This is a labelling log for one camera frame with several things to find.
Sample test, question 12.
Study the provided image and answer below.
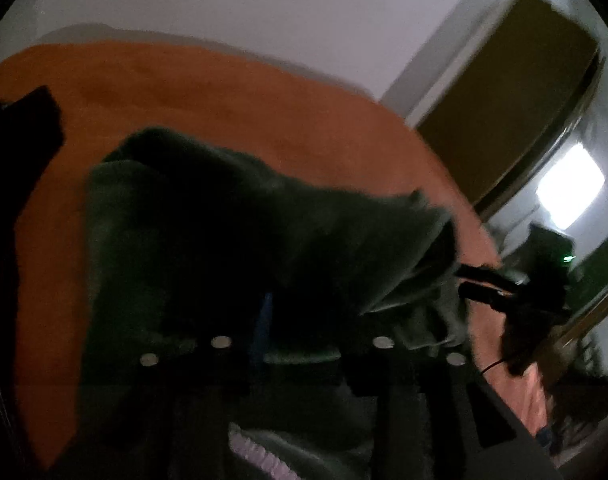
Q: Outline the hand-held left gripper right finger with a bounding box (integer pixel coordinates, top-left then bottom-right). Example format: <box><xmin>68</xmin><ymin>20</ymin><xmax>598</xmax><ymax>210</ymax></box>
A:
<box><xmin>343</xmin><ymin>334</ymin><xmax>559</xmax><ymax>480</ymax></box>

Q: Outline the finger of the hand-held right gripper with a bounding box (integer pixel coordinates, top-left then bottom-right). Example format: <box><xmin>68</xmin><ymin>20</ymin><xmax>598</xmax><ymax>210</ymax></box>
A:
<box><xmin>458</xmin><ymin>282</ymin><xmax>514</xmax><ymax>313</ymax></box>
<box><xmin>456</xmin><ymin>262</ymin><xmax>522</xmax><ymax>291</ymax></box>

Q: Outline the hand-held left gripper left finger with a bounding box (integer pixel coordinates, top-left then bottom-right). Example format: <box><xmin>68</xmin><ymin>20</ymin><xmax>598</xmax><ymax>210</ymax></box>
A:
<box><xmin>69</xmin><ymin>290</ymin><xmax>275</xmax><ymax>480</ymax></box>

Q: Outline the green fleece pajama top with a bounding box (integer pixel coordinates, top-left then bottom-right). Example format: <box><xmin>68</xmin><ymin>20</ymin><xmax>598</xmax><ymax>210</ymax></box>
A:
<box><xmin>81</xmin><ymin>127</ymin><xmax>473</xmax><ymax>480</ymax></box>

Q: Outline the person's right hand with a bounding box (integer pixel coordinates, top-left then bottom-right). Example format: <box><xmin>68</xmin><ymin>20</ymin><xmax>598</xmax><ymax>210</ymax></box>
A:
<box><xmin>501</xmin><ymin>310</ymin><xmax>552</xmax><ymax>376</ymax></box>

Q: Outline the bright glass window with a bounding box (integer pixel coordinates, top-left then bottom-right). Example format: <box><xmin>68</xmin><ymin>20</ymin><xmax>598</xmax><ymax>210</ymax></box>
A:
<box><xmin>535</xmin><ymin>142</ymin><xmax>608</xmax><ymax>229</ymax></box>

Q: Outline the brown wooden door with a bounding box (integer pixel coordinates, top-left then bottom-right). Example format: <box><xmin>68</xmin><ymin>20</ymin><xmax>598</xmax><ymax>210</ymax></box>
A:
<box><xmin>413</xmin><ymin>0</ymin><xmax>605</xmax><ymax>211</ymax></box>

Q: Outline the orange blanket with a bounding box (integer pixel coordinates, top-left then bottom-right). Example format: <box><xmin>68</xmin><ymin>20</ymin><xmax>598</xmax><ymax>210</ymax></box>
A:
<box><xmin>0</xmin><ymin>40</ymin><xmax>552</xmax><ymax>466</ymax></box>

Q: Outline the black garment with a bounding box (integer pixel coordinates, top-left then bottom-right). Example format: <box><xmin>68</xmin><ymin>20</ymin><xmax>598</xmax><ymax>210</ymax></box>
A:
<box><xmin>0</xmin><ymin>85</ymin><xmax>66</xmax><ymax>311</ymax></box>

